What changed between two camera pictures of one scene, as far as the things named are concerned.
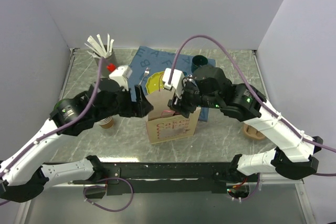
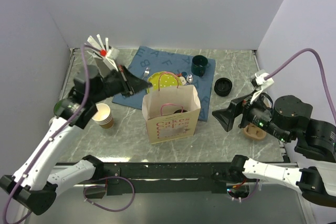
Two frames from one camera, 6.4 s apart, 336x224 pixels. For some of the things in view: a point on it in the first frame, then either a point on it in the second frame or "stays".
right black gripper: (176, 103) -> (224, 116)
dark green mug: (197, 61) stays
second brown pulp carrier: (252, 132) stays
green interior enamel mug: (59, 103) stays
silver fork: (147, 71) stays
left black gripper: (140, 107) -> (137, 84)
